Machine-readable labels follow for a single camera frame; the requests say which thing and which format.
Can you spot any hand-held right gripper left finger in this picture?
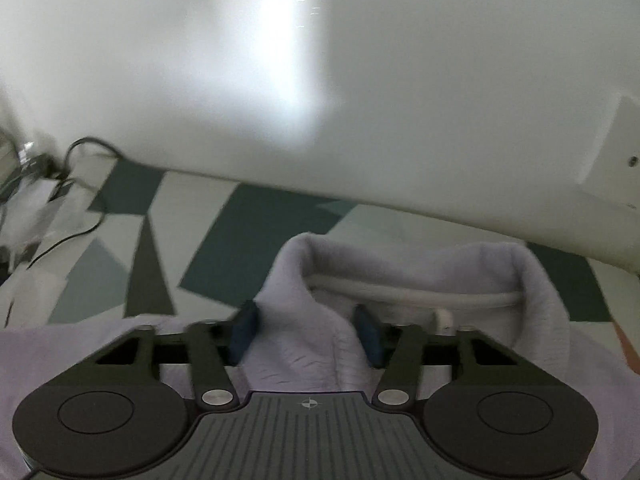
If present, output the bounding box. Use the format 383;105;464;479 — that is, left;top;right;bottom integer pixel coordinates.
92;300;262;411

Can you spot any black cable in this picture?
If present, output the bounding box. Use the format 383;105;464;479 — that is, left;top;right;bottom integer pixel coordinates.
27;136;121;271

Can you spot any clear plastic bag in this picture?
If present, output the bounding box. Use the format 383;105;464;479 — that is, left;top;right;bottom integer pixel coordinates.
0;175;81;261

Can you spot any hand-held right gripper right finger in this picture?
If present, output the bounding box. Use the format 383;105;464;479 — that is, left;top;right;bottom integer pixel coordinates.
353;303;522;411

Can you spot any white wall socket panel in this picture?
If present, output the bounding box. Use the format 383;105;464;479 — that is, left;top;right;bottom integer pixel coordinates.
579;92;640;211

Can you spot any lavender fleece robe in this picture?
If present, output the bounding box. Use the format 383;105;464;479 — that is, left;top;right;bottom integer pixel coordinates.
0;232;640;480

